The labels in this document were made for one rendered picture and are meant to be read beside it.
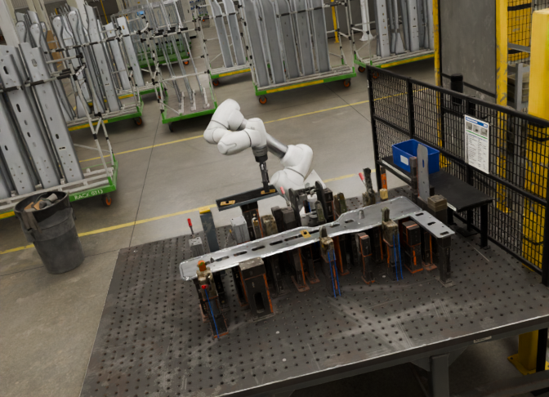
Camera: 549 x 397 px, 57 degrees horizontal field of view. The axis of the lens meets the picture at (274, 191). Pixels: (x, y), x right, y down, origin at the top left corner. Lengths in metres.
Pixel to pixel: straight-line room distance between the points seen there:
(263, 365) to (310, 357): 0.22
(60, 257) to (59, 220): 0.39
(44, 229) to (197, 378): 2.96
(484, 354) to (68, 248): 3.75
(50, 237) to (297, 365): 3.27
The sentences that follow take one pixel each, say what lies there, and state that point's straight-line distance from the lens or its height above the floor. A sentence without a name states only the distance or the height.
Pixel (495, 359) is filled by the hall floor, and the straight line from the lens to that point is 3.46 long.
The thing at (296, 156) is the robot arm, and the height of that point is 1.16.
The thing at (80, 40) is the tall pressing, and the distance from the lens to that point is 10.21.
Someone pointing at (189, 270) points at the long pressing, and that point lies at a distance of 2.70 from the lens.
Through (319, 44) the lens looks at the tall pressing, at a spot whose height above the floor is 0.82.
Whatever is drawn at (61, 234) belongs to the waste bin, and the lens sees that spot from 5.17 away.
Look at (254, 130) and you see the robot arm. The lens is 2.79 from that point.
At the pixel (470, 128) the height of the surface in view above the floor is 1.37.
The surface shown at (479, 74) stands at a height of 1.19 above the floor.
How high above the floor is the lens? 2.39
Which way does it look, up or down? 24 degrees down
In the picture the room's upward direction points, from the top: 11 degrees counter-clockwise
